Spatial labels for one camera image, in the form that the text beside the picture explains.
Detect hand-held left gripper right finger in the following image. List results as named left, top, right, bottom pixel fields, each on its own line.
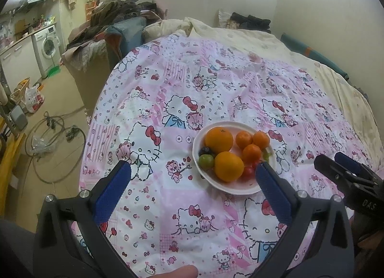
left=249, top=162, right=354, bottom=278

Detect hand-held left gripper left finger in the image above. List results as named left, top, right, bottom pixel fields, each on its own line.
left=33, top=160, right=135, bottom=278

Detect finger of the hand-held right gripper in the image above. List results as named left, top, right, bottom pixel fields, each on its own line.
left=314, top=155, right=360, bottom=190
left=334, top=152, right=384, bottom=180

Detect pink dotted white plate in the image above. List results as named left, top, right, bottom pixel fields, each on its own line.
left=192, top=121, right=275, bottom=195

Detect small mandarin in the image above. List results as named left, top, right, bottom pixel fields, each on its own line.
left=235, top=131, right=253, bottom=150
left=242, top=144, right=262, bottom=164
left=252, top=131, right=270, bottom=149

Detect large smooth orange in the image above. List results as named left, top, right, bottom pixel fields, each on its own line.
left=214, top=151, right=244, bottom=182

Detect green grape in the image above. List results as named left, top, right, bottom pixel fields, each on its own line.
left=198, top=154, right=215, bottom=171

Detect person's left hand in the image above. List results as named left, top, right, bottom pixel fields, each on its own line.
left=154, top=265, right=199, bottom=278

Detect large orange with stem mark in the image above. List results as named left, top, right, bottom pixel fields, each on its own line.
left=205, top=127, right=234, bottom=155

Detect clear plastic bag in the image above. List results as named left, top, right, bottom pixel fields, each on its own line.
left=31, top=135, right=57, bottom=154

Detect teal rolled mat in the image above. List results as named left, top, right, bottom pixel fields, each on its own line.
left=280, top=33, right=350, bottom=80

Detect yellow wooden board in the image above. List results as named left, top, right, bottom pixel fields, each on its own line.
left=0, top=134, right=26, bottom=194

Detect beige sofa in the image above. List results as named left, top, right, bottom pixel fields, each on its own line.
left=64, top=50, right=120, bottom=110

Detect grey pedal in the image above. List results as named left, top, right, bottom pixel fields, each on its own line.
left=10, top=105, right=28, bottom=131

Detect white and red plastic bag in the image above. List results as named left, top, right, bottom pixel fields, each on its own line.
left=24, top=83, right=45, bottom=113

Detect pink cartoon printed blanket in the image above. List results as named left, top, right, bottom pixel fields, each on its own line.
left=78, top=34, right=357, bottom=278

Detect brown basket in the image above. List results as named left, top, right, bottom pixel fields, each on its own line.
left=9, top=77, right=30, bottom=103

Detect cream duvet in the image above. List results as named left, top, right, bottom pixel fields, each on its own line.
left=142, top=17, right=384, bottom=176

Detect white washing machine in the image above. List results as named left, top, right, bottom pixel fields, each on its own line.
left=31, top=25, right=62, bottom=79

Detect blue denim cloth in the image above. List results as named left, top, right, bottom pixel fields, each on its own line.
left=106, top=17, right=147, bottom=56

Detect white kitchen counter cabinet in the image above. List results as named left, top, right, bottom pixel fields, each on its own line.
left=0, top=36, right=41, bottom=94

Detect folded dark clothes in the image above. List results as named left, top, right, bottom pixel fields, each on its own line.
left=229, top=12, right=272, bottom=33

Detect pile of dark clothes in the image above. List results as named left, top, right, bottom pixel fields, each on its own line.
left=66, top=0, right=168, bottom=71

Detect printed pillow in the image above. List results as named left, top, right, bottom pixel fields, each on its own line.
left=218, top=8, right=240, bottom=29

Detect orange storage drawers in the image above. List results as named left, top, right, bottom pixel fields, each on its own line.
left=85, top=0, right=99, bottom=22

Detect coiled floor hose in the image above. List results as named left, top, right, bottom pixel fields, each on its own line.
left=24, top=111, right=87, bottom=184

